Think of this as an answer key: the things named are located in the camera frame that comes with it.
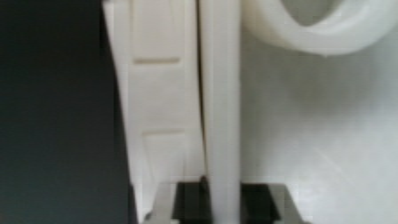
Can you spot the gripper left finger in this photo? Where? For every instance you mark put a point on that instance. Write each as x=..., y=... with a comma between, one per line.
x=181, y=204

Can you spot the white desk tabletop tray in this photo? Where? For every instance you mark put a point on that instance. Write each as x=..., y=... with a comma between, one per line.
x=300, y=107

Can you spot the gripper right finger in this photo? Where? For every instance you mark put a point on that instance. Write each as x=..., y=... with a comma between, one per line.
x=268, y=207

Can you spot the white front fence bar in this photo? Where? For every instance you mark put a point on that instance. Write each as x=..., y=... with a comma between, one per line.
x=153, y=41

